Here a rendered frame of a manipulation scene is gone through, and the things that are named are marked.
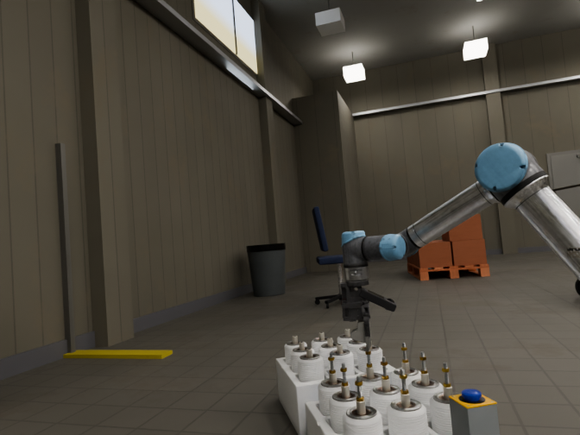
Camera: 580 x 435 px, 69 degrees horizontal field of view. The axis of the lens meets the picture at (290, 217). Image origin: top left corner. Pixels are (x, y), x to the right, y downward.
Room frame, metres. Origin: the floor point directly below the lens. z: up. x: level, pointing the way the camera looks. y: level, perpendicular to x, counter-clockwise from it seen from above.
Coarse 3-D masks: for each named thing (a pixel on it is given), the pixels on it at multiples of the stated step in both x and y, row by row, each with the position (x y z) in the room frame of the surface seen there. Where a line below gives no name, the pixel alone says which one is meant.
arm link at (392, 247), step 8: (368, 240) 1.26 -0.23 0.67; (376, 240) 1.24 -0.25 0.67; (384, 240) 1.23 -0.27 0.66; (392, 240) 1.21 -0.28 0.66; (400, 240) 1.23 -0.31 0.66; (368, 248) 1.25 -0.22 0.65; (376, 248) 1.24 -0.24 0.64; (384, 248) 1.22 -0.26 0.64; (392, 248) 1.21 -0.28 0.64; (400, 248) 1.23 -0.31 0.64; (368, 256) 1.26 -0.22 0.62; (376, 256) 1.25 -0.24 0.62; (384, 256) 1.23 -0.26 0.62; (392, 256) 1.22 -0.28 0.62; (400, 256) 1.22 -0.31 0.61
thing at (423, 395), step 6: (408, 390) 1.25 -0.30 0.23; (414, 390) 1.21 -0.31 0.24; (420, 390) 1.20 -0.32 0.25; (426, 390) 1.19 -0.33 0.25; (432, 390) 1.19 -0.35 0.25; (438, 390) 1.19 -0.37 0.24; (414, 396) 1.21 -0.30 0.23; (420, 396) 1.19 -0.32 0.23; (426, 396) 1.19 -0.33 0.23; (420, 402) 1.19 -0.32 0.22; (426, 402) 1.19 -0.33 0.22; (426, 408) 1.19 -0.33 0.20; (426, 414) 1.19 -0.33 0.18
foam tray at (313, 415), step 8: (312, 408) 1.30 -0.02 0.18; (312, 416) 1.26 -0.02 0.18; (320, 416) 1.24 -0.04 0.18; (328, 416) 1.24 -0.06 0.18; (312, 424) 1.27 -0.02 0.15; (320, 424) 1.19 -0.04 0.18; (328, 424) 1.19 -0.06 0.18; (312, 432) 1.28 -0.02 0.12; (320, 432) 1.18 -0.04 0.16; (328, 432) 1.14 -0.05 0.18; (384, 432) 1.13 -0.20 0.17; (432, 432) 1.09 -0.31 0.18
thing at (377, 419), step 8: (344, 416) 1.06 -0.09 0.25; (376, 416) 1.05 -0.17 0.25; (344, 424) 1.05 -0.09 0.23; (352, 424) 1.03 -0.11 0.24; (360, 424) 1.02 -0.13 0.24; (368, 424) 1.02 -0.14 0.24; (376, 424) 1.03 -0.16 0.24; (344, 432) 1.06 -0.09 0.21; (352, 432) 1.03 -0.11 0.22; (360, 432) 1.02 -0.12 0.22; (368, 432) 1.02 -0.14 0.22; (376, 432) 1.03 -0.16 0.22
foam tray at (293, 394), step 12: (276, 360) 1.87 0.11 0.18; (288, 372) 1.68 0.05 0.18; (324, 372) 1.64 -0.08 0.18; (360, 372) 1.61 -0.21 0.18; (288, 384) 1.64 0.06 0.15; (300, 384) 1.53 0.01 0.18; (312, 384) 1.53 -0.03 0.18; (288, 396) 1.66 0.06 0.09; (300, 396) 1.51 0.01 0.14; (312, 396) 1.52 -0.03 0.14; (288, 408) 1.68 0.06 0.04; (300, 408) 1.51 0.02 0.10; (300, 420) 1.51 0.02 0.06; (300, 432) 1.51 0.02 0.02
